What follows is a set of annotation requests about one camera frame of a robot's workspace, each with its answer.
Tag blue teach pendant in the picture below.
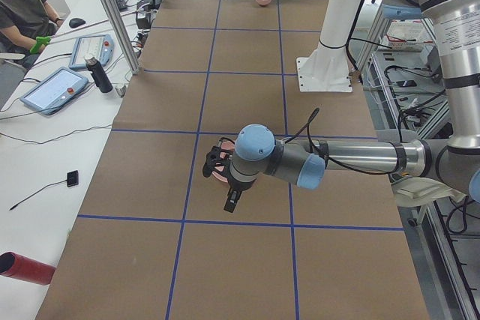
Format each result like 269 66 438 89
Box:
68 34 114 71
20 67 88 115

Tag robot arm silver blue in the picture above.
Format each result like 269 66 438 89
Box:
223 0 479 212

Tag black computer mouse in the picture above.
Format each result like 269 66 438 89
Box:
68 17 86 28

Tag small black square device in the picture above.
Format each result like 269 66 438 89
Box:
66 170 80 187

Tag brown paper table cover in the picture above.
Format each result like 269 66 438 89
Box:
37 0 428 319

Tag red cylinder bottle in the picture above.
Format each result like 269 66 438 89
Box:
1 252 56 286

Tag green handled grabber stick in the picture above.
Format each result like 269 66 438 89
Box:
29 9 150 54

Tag black water bottle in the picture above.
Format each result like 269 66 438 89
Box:
84 54 113 94

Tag pink plate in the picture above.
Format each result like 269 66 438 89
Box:
212 140 235 184

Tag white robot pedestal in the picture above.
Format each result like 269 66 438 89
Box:
297 0 364 93

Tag aluminium frame post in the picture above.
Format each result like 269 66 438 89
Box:
100 0 140 75

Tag far blue teach pendant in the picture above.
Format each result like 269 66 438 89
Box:
68 34 114 71

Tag seated person dark shirt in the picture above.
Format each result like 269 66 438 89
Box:
1 0 64 69

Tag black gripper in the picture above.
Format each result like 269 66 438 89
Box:
223 178 248 212

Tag near blue teach pendant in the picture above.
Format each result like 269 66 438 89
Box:
20 67 88 115

